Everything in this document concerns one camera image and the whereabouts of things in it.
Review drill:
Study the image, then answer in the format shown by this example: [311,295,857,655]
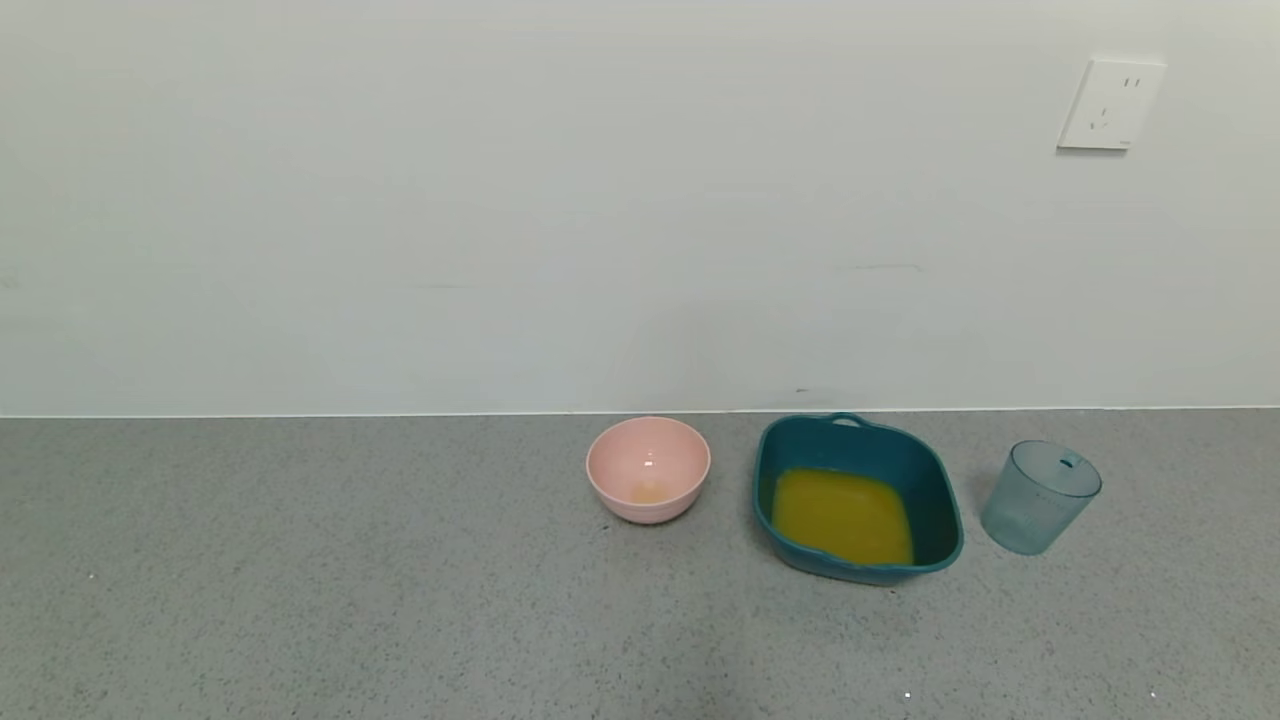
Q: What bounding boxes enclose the clear ribbed plastic cup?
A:
[980,440,1103,556]

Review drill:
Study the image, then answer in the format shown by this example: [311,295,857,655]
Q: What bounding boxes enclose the orange juice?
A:
[770,467,916,567]

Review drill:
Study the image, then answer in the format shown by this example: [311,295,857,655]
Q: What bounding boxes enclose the white wall socket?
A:
[1057,58,1168,152]

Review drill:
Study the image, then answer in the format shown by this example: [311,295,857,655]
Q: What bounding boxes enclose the teal square plastic basin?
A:
[752,412,966,586]

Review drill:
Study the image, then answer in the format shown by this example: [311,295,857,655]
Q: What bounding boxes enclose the pink plastic bowl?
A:
[586,416,712,525]

